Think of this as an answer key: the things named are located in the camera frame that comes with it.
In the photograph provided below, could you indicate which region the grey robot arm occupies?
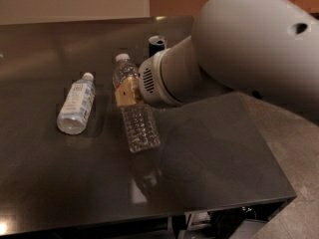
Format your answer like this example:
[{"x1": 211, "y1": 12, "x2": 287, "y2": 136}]
[{"x1": 115, "y1": 0, "x2": 319, "y2": 122}]

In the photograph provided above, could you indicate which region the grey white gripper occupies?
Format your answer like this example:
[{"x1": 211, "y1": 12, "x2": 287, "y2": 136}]
[{"x1": 115, "y1": 49, "x2": 181, "y2": 107}]

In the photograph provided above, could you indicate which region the dark equipment under table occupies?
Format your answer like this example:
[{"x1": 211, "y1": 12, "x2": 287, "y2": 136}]
[{"x1": 170, "y1": 206, "x2": 268, "y2": 239}]

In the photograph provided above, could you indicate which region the clear crinkled water bottle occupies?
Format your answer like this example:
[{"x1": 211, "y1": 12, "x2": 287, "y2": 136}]
[{"x1": 113, "y1": 54, "x2": 160, "y2": 153}]

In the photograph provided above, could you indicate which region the blue silver energy drink can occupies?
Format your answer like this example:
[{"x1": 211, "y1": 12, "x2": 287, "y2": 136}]
[{"x1": 149, "y1": 36, "x2": 167, "y2": 57}]

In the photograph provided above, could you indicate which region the white labelled water bottle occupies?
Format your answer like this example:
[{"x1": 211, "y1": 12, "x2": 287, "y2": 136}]
[{"x1": 57, "y1": 73, "x2": 96, "y2": 135}]

